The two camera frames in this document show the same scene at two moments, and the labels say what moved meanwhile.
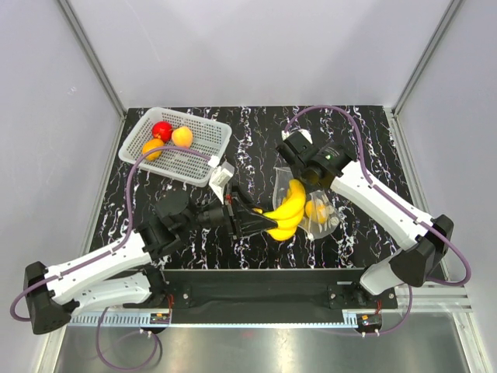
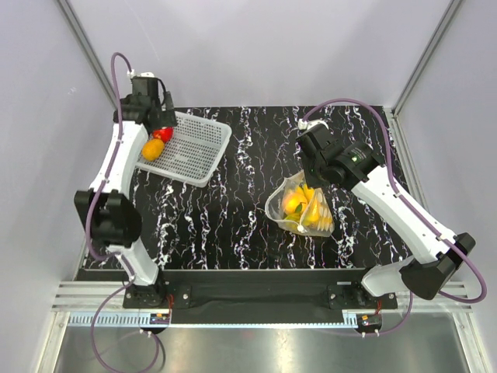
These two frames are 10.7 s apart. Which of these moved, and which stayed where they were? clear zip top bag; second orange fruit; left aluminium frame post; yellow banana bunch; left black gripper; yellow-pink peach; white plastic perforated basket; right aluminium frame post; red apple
Moved: left black gripper; clear zip top bag; yellow banana bunch; yellow-pink peach
Stayed: right aluminium frame post; left aluminium frame post; white plastic perforated basket; red apple; second orange fruit
